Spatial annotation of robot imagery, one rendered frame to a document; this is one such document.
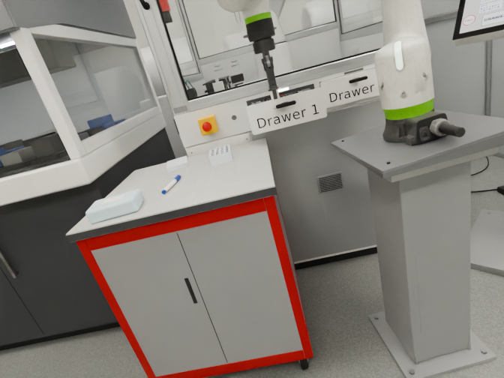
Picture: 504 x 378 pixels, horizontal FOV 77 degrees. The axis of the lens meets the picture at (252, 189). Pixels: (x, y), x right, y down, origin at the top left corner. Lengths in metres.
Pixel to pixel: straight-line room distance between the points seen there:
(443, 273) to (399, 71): 0.61
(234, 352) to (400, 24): 1.15
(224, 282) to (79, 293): 0.93
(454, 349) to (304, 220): 0.76
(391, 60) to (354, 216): 0.91
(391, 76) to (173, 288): 0.87
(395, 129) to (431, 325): 0.65
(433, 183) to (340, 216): 0.74
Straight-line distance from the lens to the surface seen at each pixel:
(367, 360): 1.37
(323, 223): 1.62
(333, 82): 1.42
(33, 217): 1.66
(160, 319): 1.17
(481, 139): 0.89
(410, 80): 0.92
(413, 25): 1.09
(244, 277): 1.02
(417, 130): 0.90
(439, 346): 1.34
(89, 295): 1.78
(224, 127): 1.43
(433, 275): 1.13
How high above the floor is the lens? 1.08
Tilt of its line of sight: 21 degrees down
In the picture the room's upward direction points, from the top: 15 degrees counter-clockwise
